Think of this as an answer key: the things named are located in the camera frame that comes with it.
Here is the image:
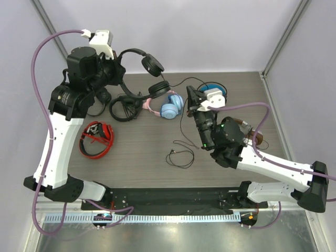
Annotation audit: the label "aluminium rail front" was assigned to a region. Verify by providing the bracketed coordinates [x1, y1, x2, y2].
[36, 195, 305, 212]

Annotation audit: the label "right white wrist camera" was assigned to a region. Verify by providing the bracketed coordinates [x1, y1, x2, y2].
[197, 88, 226, 112]

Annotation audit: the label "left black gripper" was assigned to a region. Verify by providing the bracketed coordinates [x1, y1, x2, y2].
[88, 50, 126, 96]

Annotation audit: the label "slotted cable duct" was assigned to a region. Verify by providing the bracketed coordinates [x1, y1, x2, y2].
[43, 214, 241, 224]

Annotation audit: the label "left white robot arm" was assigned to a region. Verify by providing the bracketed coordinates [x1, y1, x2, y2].
[24, 46, 120, 210]

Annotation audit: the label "red headphones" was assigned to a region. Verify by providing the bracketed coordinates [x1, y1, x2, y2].
[79, 121, 114, 160]

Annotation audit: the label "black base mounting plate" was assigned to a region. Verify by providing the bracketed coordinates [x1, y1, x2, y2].
[78, 187, 268, 216]

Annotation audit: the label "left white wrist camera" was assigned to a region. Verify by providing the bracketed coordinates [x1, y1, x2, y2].
[81, 29, 114, 59]

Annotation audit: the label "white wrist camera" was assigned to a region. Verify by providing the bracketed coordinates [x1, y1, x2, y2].
[81, 29, 114, 59]
[197, 88, 226, 112]

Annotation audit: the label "pink blue cat-ear headphones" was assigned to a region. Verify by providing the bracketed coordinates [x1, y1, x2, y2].
[142, 91, 184, 120]

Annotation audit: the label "black wired on-ear headphones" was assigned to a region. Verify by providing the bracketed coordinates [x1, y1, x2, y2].
[118, 48, 204, 169]

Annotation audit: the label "black blue over-ear headphones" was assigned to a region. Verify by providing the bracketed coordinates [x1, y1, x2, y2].
[197, 82, 227, 101]

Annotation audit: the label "brown leather headphones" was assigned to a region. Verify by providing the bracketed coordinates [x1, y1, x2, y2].
[233, 118, 269, 150]

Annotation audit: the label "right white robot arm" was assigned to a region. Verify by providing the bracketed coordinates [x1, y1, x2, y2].
[186, 86, 329, 213]

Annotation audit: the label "black headphones far left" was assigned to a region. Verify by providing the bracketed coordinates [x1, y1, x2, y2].
[87, 88, 112, 117]

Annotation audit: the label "black headphones with wrapped cable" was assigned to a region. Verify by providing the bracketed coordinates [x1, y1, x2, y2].
[109, 93, 143, 122]

